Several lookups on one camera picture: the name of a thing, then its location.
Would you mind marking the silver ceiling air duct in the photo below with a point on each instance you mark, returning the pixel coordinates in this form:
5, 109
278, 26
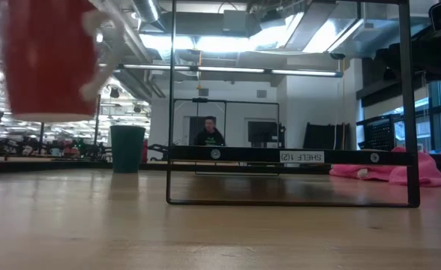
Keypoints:
147, 9

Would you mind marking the black folded panel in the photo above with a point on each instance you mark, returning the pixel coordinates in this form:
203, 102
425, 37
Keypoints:
325, 135

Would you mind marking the long ceiling light bar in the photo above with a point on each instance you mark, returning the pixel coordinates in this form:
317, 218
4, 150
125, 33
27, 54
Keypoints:
230, 69

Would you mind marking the person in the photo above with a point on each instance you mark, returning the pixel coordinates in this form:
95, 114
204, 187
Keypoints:
209, 135

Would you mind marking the white shelf label sticker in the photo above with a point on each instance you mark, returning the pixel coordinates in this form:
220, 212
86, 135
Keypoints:
302, 156

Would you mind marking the black metal shelf frame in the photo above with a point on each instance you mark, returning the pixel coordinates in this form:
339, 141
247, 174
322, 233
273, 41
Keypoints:
408, 112

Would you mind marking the black background rig frame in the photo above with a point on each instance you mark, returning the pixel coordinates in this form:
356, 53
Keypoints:
226, 102

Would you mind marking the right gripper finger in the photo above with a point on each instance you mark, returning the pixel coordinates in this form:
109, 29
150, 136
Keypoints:
387, 56

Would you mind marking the pink cloth heap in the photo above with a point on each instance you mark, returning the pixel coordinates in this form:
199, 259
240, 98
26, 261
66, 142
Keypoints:
428, 170

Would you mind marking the black perforated cart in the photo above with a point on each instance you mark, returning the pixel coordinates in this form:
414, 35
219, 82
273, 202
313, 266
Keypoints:
378, 134

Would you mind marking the dark green plastic cup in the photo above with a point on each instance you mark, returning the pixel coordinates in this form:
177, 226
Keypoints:
127, 149

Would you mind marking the black computer monitor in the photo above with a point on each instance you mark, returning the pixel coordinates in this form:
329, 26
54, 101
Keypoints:
262, 132

